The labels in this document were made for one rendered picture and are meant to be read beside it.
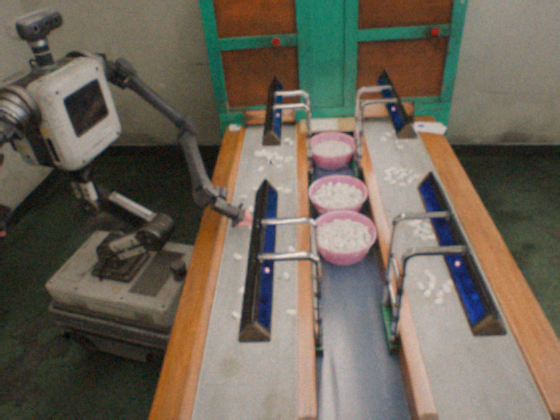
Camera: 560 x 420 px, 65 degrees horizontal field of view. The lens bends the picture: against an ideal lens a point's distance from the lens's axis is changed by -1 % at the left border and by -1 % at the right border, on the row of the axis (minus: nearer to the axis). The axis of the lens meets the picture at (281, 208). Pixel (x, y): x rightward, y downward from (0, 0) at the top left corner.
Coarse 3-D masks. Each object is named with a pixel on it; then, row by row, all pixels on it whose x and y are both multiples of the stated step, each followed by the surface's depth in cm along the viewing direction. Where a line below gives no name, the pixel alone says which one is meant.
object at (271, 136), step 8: (272, 80) 229; (272, 88) 219; (280, 88) 225; (272, 96) 209; (280, 96) 219; (272, 104) 201; (272, 112) 195; (280, 112) 205; (272, 120) 189; (280, 120) 199; (264, 128) 192; (272, 128) 183; (280, 128) 193; (264, 136) 185; (272, 136) 182; (280, 136) 188; (264, 144) 185; (272, 144) 184
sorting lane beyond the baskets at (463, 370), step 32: (384, 128) 254; (384, 160) 226; (416, 160) 224; (384, 192) 204; (416, 192) 203; (416, 224) 185; (416, 288) 157; (416, 320) 146; (448, 320) 145; (448, 352) 136; (480, 352) 135; (512, 352) 134; (448, 384) 127; (480, 384) 127; (512, 384) 126; (448, 416) 120; (480, 416) 119; (512, 416) 119; (544, 416) 118
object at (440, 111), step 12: (312, 108) 259; (324, 108) 258; (336, 108) 257; (348, 108) 257; (420, 108) 256; (432, 108) 256; (444, 108) 256; (228, 120) 264; (240, 120) 264; (300, 120) 263; (372, 120) 263; (384, 120) 262; (444, 120) 260; (348, 132) 267; (444, 132) 265
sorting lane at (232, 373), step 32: (256, 128) 265; (288, 128) 262; (256, 160) 235; (224, 256) 178; (224, 288) 164; (288, 288) 161; (224, 320) 152; (288, 320) 150; (224, 352) 142; (256, 352) 141; (288, 352) 140; (224, 384) 133; (256, 384) 132; (288, 384) 131; (192, 416) 125; (224, 416) 125; (256, 416) 124; (288, 416) 123
